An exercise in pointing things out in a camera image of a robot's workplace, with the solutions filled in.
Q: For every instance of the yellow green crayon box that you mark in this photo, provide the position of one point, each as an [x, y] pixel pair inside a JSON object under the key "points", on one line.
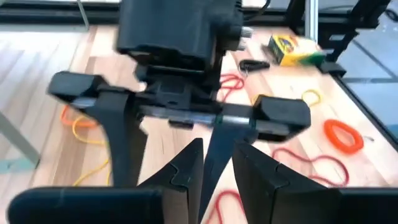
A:
{"points": [[295, 51]]}

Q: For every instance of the orange rubber band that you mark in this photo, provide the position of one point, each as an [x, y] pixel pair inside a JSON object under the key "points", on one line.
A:
{"points": [[66, 119]]}

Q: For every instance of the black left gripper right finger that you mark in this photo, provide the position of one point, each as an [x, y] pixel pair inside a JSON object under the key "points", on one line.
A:
{"points": [[264, 186]]}

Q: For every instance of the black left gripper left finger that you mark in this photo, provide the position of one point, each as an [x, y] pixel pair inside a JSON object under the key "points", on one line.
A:
{"points": [[183, 186]]}

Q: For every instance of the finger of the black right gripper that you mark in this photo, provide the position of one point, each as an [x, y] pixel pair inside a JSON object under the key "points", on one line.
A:
{"points": [[222, 155], [124, 146]]}

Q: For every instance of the silver aluminium post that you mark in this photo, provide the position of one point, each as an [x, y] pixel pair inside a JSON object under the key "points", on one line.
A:
{"points": [[311, 18]]}

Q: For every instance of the black coil wristband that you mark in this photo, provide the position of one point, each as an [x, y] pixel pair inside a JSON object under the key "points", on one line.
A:
{"points": [[253, 65]]}

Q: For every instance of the red rubber band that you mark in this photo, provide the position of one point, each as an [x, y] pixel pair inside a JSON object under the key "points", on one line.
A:
{"points": [[311, 160], [231, 77], [219, 202]]}

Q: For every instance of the yellow rubber band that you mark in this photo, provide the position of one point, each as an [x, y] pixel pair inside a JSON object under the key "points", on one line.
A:
{"points": [[311, 91], [77, 137]]}

